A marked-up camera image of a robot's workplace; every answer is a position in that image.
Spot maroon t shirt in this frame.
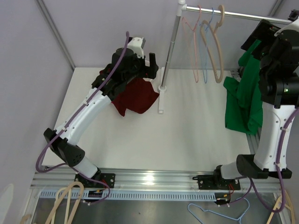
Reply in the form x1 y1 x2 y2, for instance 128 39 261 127
99 69 160 117

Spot pink wire hanger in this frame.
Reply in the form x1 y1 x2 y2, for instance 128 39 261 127
182 5 201 83

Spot beige wooden hanger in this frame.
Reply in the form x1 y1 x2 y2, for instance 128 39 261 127
203 4 225 84

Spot blue wire hanger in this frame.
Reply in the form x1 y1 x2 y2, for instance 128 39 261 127
199 8 214 84

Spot green t shirt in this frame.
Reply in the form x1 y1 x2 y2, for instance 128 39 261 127
223 40 263 135

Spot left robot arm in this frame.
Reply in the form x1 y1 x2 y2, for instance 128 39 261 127
43 48 158 187

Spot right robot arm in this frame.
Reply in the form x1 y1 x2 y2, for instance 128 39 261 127
213 19 299 189

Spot beige hanger lower right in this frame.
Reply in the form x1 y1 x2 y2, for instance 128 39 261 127
266 188 294 224

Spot blue hanger on floor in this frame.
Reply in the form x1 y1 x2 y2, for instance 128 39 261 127
187 197 250 224

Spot silver clothes rack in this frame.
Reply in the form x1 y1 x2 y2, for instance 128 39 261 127
158 0 291 114

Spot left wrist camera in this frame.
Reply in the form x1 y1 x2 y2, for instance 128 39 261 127
128 36 146 58

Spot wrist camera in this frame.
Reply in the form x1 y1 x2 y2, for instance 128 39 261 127
274 9 299 36
128 36 146 58

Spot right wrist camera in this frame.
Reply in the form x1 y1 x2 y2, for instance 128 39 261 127
274 9 299 36

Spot left black mount plate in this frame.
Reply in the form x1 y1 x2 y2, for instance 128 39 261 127
74 173 115 189

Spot black mount plate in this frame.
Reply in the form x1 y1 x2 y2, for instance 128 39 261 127
192 175 241 190
74 173 115 189

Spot right black mount plate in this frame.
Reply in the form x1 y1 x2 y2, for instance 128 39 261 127
192 175 241 190

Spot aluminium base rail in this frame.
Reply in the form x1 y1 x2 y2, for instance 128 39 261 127
30 166 282 193

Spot white slotted cable duct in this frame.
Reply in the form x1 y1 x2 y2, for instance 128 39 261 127
39 189 216 202

